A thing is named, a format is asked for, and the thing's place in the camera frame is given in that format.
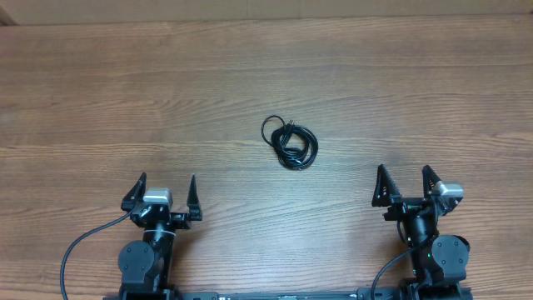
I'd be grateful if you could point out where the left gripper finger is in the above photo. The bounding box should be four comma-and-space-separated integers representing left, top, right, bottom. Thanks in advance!
121, 172, 147, 211
187, 175, 202, 221

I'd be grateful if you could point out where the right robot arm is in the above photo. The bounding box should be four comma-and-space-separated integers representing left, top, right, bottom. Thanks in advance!
369, 164, 473, 300

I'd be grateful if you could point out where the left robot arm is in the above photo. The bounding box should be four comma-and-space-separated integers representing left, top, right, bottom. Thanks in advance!
117, 173, 202, 299

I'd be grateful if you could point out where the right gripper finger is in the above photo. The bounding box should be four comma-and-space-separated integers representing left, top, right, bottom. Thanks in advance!
421, 165, 441, 198
371, 164, 402, 207

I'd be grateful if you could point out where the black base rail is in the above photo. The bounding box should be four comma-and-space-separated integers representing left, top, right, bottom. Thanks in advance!
103, 287, 474, 300

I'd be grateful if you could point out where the black usb cable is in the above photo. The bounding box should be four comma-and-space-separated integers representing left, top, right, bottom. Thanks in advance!
261, 115, 320, 171

